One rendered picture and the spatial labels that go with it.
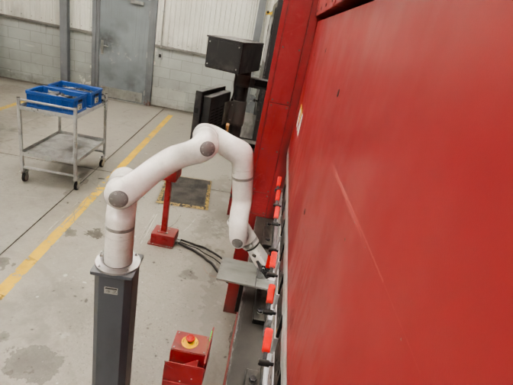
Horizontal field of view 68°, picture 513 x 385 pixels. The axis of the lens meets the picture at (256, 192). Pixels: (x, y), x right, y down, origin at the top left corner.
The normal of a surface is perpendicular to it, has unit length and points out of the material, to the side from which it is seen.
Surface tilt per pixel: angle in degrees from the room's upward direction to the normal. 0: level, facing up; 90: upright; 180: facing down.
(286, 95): 90
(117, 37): 90
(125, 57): 90
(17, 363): 0
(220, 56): 90
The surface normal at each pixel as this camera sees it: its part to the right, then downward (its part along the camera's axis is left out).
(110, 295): 0.00, 0.40
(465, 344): -0.98, -0.20
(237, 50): -0.27, 0.34
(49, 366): 0.18, -0.90
